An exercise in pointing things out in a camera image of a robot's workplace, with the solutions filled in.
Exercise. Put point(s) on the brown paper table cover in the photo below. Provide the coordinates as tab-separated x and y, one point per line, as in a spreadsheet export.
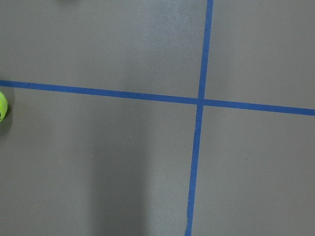
157	118

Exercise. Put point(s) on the yellow tennis ball Garros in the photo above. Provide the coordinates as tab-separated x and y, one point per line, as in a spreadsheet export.
3	106

